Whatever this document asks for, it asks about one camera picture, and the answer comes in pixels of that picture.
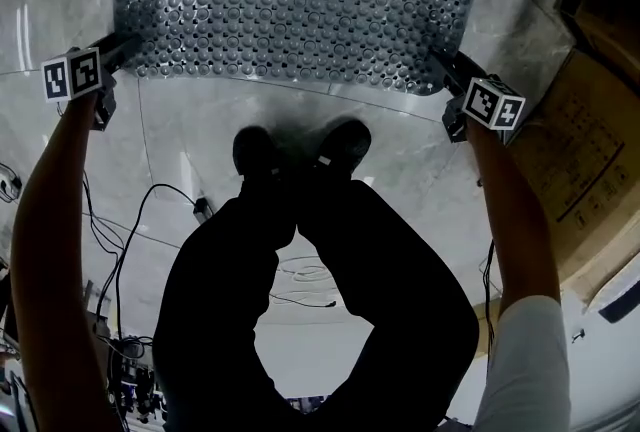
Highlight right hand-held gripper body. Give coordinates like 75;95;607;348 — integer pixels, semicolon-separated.
441;76;528;148

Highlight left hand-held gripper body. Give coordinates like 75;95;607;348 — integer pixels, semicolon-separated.
40;39;126;132

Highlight person's left forearm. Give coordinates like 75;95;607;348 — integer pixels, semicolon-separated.
9;92;126;432

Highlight person's right forearm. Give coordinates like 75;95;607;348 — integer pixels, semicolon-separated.
464;122;564;317

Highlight large open cardboard box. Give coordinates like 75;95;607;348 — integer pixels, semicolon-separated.
507;0;640;306

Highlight person's right black shoe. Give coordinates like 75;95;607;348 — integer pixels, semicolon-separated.
312;118;373;182

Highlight person's black shoe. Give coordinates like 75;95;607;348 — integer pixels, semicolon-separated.
232;125;282;179
312;118;373;182

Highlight person's left black shoe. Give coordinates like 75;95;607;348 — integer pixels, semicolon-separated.
232;125;282;179

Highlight black power adapter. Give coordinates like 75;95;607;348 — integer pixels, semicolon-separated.
193;196;214;224

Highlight person's black trousers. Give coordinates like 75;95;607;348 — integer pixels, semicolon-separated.
152;177;481;432

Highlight person's white shirt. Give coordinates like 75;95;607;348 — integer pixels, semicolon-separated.
472;294;574;432

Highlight black cable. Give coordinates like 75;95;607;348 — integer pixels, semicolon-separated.
82;169;202;339

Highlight white cable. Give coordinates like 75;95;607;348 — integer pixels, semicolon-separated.
272;254;352;309

